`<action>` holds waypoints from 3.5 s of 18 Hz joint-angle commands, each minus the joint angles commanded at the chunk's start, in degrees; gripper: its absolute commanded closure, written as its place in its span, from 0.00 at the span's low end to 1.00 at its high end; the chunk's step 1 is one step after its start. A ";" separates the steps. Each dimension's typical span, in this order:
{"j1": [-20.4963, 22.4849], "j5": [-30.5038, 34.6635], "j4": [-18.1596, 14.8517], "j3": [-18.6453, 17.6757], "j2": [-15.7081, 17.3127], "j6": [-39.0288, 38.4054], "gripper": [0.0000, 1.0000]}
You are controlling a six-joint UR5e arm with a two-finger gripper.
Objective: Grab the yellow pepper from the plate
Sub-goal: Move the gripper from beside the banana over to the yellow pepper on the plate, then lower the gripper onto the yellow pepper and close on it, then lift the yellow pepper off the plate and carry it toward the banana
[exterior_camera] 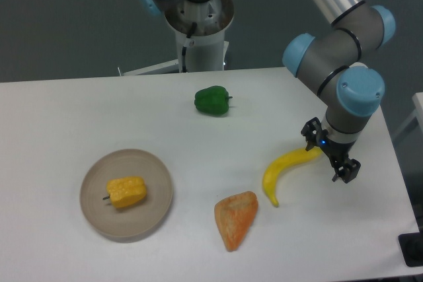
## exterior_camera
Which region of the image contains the orange toy bread slice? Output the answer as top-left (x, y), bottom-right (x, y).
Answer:
top-left (214, 191), bottom-right (258, 252)

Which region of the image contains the white furniture at right edge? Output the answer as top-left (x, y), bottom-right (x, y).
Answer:
top-left (391, 92), bottom-right (423, 144)

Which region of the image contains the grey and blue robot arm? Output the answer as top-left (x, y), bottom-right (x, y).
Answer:
top-left (141, 0), bottom-right (396, 182)

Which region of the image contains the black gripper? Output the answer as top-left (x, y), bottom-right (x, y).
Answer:
top-left (301, 117), bottom-right (361, 184)

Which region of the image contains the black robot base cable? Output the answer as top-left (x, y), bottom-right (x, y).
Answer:
top-left (180, 22), bottom-right (198, 74)

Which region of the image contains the green toy bell pepper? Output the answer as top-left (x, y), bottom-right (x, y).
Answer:
top-left (194, 85), bottom-right (232, 116)

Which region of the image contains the black device at table edge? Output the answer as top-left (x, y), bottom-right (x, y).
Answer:
top-left (398, 232), bottom-right (422, 267)

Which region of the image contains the beige round plate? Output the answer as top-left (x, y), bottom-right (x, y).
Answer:
top-left (79, 149), bottom-right (173, 242)

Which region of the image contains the yellow toy bell pepper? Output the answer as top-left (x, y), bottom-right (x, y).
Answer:
top-left (103, 176), bottom-right (147, 209)

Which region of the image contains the yellow toy banana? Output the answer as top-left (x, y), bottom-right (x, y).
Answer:
top-left (262, 147), bottom-right (323, 207)

